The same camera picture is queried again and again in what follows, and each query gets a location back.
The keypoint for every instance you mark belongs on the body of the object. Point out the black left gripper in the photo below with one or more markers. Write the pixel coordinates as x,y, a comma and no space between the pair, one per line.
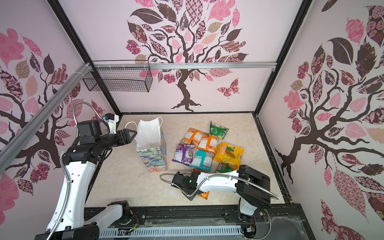
123,136

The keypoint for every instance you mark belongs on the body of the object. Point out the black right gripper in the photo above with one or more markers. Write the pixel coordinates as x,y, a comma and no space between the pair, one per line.
185,191

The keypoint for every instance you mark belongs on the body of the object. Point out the orange chips snack bag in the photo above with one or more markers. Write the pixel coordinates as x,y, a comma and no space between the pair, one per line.
203,195

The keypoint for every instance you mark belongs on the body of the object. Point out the floral paper bag white handles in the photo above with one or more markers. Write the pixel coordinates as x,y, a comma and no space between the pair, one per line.
151,145

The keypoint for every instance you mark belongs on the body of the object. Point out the teal snack bag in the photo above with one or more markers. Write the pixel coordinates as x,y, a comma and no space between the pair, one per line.
202,160

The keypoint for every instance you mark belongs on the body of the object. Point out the green white snack bag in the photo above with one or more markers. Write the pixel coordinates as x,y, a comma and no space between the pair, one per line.
226,168

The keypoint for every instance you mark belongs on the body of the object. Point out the orange white snack bag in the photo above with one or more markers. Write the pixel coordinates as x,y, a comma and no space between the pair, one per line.
208,144
193,137

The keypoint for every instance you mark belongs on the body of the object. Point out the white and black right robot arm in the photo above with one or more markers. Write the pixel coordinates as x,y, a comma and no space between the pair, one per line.
250,199

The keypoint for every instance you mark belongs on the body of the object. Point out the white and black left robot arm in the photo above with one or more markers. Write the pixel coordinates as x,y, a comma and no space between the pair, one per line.
100,222

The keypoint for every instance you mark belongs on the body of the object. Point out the purple snack bag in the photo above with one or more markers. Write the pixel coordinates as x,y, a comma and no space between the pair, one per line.
184,154

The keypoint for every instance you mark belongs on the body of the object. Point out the yellow snack bag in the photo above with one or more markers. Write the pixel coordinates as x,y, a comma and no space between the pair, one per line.
230,156

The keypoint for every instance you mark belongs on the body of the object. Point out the green snack bag far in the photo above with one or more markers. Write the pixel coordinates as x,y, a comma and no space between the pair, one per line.
218,131

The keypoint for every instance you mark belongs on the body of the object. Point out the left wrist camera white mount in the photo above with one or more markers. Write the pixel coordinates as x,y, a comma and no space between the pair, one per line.
112,121

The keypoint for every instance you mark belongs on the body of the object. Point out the black wire basket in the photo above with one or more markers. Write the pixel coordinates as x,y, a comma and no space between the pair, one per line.
119,76

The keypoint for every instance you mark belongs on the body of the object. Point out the aluminium rail back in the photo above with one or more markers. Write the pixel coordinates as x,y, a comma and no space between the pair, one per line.
188,66

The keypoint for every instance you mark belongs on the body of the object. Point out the aluminium rail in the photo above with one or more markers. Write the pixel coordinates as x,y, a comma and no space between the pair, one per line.
188,66
11,150

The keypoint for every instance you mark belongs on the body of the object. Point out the white slotted cable duct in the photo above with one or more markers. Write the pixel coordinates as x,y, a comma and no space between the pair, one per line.
163,232

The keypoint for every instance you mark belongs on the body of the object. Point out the black base frame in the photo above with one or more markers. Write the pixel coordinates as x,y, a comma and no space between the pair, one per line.
279,222

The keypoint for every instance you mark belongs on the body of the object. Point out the aluminium rail left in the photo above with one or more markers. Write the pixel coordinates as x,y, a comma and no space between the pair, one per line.
11,150

